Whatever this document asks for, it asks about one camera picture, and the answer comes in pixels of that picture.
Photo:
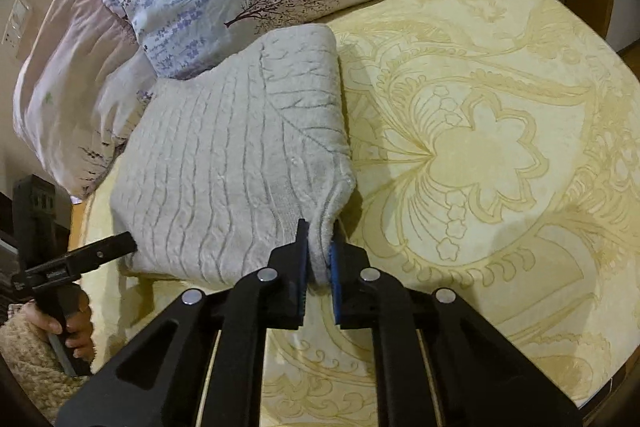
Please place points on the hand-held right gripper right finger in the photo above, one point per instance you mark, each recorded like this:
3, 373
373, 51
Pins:
336, 292

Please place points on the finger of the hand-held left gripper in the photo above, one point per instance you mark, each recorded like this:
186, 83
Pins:
102, 253

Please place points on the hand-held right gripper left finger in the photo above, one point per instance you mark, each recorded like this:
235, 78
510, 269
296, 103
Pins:
301, 279

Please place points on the person's left forearm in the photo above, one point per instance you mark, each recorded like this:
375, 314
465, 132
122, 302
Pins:
30, 367

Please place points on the person's left hand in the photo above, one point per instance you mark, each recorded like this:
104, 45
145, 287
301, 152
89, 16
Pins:
80, 332

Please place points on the dark cabinet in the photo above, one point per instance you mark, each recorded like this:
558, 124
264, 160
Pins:
37, 212

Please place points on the pale floral pillow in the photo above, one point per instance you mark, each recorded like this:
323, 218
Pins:
65, 82

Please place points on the yellow patterned bed sheet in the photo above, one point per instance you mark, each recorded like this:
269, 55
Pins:
500, 157

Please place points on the white wall socket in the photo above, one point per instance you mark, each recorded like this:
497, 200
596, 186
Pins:
16, 27

